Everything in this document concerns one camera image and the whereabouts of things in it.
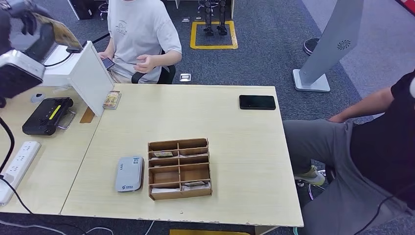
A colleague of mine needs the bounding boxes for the grey card reader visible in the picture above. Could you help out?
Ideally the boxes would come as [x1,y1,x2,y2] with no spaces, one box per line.
[115,156,144,193]

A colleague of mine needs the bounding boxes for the black adapter cable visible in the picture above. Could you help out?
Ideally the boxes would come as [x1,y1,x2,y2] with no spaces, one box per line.
[44,52,72,68]

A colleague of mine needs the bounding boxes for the yellow green sneaker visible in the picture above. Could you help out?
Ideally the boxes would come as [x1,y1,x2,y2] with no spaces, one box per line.
[294,165,326,187]

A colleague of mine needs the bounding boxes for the black cabinet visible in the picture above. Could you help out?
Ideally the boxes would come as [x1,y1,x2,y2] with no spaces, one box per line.
[67,0,99,21]

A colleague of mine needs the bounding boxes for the round black stanchion base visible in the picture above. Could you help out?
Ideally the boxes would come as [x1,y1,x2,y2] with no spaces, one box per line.
[302,37,321,56]

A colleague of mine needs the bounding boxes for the thin black cable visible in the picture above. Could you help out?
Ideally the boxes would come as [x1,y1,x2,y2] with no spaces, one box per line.
[353,185,415,235]

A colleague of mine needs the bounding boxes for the stack of hotel cards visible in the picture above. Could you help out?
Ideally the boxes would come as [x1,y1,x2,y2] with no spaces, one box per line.
[102,91,122,110]

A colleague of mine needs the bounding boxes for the grey kiosk stand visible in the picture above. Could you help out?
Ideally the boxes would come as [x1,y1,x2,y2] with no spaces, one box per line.
[292,0,365,93]

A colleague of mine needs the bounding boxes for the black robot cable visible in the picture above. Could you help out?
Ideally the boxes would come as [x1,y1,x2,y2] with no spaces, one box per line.
[0,116,34,215]

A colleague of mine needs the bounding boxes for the yellow floor tape square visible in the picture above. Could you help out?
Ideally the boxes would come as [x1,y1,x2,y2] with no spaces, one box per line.
[190,21,239,50]

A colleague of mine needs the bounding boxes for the person's left hand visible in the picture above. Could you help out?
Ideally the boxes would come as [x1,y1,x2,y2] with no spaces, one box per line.
[133,54,156,74]

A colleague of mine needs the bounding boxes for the black smartphone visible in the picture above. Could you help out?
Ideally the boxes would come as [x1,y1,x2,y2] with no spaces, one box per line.
[239,94,277,111]

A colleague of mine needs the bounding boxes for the black office chair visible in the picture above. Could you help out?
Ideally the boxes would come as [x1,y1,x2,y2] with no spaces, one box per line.
[131,48,176,85]

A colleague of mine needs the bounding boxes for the chrome chair base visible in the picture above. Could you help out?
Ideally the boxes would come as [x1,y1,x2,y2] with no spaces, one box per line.
[296,168,336,201]
[98,1,110,21]

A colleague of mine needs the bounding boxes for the white desk shelf partition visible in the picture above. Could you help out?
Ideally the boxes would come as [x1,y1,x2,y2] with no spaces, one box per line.
[42,41,115,118]

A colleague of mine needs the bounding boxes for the person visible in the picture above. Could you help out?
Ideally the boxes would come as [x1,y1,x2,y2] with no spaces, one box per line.
[98,0,183,84]
[282,70,415,235]

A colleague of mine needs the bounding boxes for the white power strip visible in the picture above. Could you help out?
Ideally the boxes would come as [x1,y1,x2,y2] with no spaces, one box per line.
[0,141,42,207]

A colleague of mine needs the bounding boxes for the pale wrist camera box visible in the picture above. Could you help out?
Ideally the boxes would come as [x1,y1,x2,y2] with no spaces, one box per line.
[0,49,46,99]

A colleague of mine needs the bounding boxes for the white black humanoid robot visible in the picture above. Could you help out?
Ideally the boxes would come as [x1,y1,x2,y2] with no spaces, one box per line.
[198,0,228,36]

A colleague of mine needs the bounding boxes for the person's smartphone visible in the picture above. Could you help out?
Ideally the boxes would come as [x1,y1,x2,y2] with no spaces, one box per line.
[101,57,115,71]

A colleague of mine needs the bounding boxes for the wooden card organizer box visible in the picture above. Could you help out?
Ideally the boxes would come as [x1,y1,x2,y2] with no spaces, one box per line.
[147,138,213,201]

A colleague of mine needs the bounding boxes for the black device with yellow stripe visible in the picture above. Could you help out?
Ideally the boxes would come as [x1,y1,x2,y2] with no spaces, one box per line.
[22,97,77,136]

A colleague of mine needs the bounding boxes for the grey floor cable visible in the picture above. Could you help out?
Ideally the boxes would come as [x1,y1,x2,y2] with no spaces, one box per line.
[0,219,114,235]

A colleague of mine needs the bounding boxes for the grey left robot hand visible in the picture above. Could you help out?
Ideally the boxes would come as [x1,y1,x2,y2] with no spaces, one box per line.
[0,0,56,63]

